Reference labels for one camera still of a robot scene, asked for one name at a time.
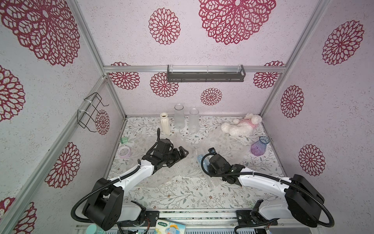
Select bubble item front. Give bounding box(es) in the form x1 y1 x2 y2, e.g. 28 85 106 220
197 154 220 189

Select black wire wall rack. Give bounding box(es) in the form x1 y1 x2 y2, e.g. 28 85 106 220
77 92 109 133

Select purple blue glass vase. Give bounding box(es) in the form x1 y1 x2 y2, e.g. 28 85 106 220
250 136 269 156

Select black wall shelf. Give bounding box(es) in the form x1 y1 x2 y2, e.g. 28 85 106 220
167 65 246 83

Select bubble purple vase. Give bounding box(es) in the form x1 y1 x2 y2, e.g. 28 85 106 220
200 128 262 157

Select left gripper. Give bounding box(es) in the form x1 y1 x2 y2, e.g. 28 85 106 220
163 146 189 169

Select cream ribbed ceramic vase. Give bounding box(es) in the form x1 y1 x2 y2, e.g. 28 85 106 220
160 112 170 135

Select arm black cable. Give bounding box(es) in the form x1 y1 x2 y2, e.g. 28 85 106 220
70 128 161 234
201 152 335 234

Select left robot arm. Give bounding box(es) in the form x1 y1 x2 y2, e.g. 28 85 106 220
71 138 189 231

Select tissue pack with cartoon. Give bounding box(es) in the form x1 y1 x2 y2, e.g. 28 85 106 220
154 219 186 234

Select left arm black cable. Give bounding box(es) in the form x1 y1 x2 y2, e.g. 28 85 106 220
70 128 161 234

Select teal bottle cap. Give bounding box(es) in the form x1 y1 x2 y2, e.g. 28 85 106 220
85 224 106 234

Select lilac tape roll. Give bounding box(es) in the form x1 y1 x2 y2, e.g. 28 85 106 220
117 145 132 159

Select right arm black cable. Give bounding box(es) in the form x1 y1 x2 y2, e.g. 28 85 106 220
201 152 335 234

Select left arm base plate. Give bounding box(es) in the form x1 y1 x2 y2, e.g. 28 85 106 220
119 211 160 228

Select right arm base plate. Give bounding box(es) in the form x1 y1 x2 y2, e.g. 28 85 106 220
236 210 278 227

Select white pink plush toy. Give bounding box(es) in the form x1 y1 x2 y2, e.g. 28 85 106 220
221 114 263 137

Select green cube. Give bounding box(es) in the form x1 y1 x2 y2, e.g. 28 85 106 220
120 136 129 144

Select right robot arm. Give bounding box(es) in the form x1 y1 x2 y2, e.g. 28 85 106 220
201 148 335 228

